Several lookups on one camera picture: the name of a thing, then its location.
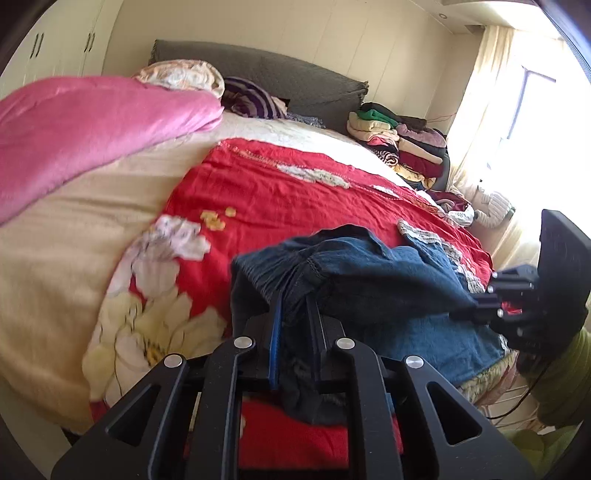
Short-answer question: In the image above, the blue denim pants lace trim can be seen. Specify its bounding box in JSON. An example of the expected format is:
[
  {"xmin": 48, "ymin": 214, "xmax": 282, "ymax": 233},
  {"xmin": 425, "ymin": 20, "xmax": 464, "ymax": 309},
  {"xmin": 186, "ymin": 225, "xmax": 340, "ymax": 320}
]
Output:
[{"xmin": 230, "ymin": 220, "xmax": 508, "ymax": 425}]

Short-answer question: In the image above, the right green sleeve forearm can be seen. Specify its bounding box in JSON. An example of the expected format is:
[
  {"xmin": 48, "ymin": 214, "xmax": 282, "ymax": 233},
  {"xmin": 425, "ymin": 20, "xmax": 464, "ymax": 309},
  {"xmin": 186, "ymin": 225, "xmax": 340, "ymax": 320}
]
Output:
[{"xmin": 505, "ymin": 328, "xmax": 590, "ymax": 479}]

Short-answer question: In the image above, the red floral bedspread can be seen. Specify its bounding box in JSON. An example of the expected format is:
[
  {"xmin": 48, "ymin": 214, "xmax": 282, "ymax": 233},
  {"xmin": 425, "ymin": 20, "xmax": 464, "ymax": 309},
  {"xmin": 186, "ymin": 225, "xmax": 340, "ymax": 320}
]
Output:
[{"xmin": 81, "ymin": 138, "xmax": 518, "ymax": 471}]

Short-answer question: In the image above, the white plush toy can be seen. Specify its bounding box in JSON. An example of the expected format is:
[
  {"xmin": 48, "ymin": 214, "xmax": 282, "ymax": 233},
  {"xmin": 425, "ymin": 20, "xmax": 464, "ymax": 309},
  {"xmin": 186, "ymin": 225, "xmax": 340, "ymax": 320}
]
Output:
[{"xmin": 463, "ymin": 182, "xmax": 515, "ymax": 229}]

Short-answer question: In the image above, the loose clothes pile bedside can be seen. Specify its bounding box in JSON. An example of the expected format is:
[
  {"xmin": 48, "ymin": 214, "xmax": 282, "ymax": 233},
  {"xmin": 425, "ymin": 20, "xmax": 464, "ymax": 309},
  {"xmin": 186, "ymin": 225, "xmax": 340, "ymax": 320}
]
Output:
[{"xmin": 428, "ymin": 190, "xmax": 476, "ymax": 227}]

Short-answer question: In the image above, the cream curtain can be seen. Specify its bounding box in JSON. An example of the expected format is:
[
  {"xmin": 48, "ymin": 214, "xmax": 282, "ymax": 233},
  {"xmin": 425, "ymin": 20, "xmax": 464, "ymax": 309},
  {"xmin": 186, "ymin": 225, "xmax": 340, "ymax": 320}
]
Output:
[{"xmin": 448, "ymin": 26, "xmax": 539, "ymax": 269}]

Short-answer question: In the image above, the stack of folded clothes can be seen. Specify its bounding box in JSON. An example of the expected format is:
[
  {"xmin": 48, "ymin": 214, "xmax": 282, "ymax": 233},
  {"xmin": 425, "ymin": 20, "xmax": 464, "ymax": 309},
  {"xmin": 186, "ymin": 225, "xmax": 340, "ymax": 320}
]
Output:
[{"xmin": 346, "ymin": 102, "xmax": 451, "ymax": 191}]

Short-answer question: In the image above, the cream bed sheet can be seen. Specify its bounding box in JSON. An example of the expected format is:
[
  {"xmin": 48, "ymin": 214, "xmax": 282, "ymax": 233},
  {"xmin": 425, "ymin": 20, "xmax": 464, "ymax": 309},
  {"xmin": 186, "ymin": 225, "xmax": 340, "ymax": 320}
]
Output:
[{"xmin": 1, "ymin": 113, "xmax": 444, "ymax": 434}]

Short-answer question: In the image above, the dark grey headboard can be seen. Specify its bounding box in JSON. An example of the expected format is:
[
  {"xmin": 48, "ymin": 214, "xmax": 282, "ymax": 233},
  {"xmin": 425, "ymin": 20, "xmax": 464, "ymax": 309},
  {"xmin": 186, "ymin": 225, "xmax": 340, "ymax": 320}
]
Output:
[{"xmin": 148, "ymin": 39, "xmax": 369, "ymax": 134}]

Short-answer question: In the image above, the purple striped garment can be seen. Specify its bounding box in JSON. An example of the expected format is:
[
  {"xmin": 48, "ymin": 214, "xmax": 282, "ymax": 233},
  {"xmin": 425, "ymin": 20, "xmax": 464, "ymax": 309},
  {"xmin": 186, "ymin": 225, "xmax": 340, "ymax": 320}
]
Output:
[{"xmin": 221, "ymin": 77, "xmax": 287, "ymax": 120}]

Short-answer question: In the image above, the floral pillow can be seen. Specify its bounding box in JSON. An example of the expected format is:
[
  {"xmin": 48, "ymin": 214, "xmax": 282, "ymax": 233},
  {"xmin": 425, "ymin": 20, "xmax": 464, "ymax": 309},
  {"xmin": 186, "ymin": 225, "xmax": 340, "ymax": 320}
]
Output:
[{"xmin": 132, "ymin": 59, "xmax": 225, "ymax": 99}]

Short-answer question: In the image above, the pink quilt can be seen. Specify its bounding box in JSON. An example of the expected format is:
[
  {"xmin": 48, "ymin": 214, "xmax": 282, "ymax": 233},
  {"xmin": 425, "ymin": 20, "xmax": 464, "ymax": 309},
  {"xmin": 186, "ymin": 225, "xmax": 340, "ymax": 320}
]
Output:
[{"xmin": 1, "ymin": 76, "xmax": 223, "ymax": 222}]

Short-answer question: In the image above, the cream wardrobe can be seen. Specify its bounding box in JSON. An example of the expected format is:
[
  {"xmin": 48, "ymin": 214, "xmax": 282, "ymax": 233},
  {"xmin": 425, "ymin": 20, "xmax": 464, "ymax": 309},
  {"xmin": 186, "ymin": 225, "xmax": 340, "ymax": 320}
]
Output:
[{"xmin": 1, "ymin": 0, "xmax": 123, "ymax": 97}]

